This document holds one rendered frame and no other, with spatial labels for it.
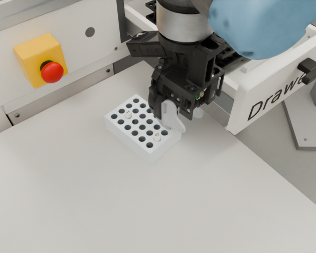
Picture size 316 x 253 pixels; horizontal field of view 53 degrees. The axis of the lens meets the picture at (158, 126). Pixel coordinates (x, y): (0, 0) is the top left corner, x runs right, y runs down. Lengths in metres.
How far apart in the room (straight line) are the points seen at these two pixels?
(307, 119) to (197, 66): 1.37
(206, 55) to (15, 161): 0.40
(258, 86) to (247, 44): 0.24
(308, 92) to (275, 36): 1.63
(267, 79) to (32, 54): 0.38
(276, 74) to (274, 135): 1.16
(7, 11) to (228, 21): 0.41
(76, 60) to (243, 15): 0.49
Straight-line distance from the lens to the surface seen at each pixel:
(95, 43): 0.69
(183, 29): 0.38
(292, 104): 1.80
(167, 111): 0.51
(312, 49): 0.59
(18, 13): 0.59
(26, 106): 0.72
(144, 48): 0.48
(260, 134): 1.65
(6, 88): 0.66
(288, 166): 1.58
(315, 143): 1.68
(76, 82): 0.74
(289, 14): 0.26
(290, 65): 0.55
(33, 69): 0.60
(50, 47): 0.59
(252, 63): 0.65
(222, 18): 0.26
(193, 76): 0.43
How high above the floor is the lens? 1.25
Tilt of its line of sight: 51 degrees down
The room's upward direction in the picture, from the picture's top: straight up
